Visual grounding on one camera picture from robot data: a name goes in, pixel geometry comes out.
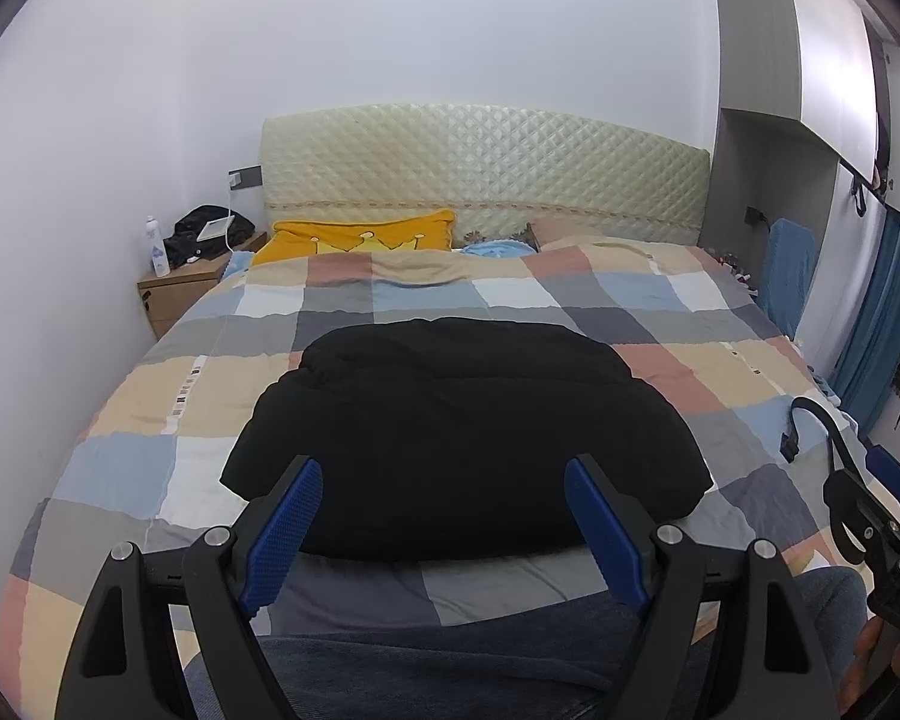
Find person's blue jeans legs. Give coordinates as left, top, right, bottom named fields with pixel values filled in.
left=184, top=566, right=871, bottom=720

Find black strap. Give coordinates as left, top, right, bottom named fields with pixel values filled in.
left=780, top=396, right=856, bottom=473

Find pink pillow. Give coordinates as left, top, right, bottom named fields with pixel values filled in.
left=525, top=217, right=608, bottom=253

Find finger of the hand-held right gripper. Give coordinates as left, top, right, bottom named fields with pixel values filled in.
left=865, top=445, right=900, bottom=505
left=823, top=465, right=900, bottom=571

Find wooden nightstand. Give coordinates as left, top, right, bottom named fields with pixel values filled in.
left=136, top=231, right=269, bottom=342

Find checked patchwork blanket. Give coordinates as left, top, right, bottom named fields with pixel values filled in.
left=6, top=238, right=882, bottom=720

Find light blue cloth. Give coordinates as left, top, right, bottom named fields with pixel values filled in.
left=461, top=238, right=537, bottom=260

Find blue towel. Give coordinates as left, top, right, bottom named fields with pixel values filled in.
left=765, top=217, right=817, bottom=338

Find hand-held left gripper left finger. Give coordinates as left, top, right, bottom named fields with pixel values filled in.
left=54, top=454, right=325, bottom=720

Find grey overhead wardrobe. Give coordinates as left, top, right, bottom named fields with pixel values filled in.
left=709, top=0, right=900, bottom=230

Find person's right hand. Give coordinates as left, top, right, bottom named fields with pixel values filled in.
left=842, top=610, right=900, bottom=719

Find cream quilted headboard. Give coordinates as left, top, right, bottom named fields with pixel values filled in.
left=259, top=99, right=712, bottom=250

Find yellow pillow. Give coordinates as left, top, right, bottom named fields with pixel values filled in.
left=251, top=208, right=457, bottom=267

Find blue curtain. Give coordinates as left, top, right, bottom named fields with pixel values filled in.
left=832, top=208, right=900, bottom=437

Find black bag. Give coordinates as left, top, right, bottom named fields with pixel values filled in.
left=163, top=204, right=257, bottom=268

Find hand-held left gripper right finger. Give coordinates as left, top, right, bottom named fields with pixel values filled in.
left=565, top=454, right=841, bottom=720

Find black zip jacket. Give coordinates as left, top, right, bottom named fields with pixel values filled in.
left=220, top=317, right=713, bottom=563

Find white spray bottle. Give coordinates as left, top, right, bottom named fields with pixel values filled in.
left=146, top=216, right=172, bottom=278

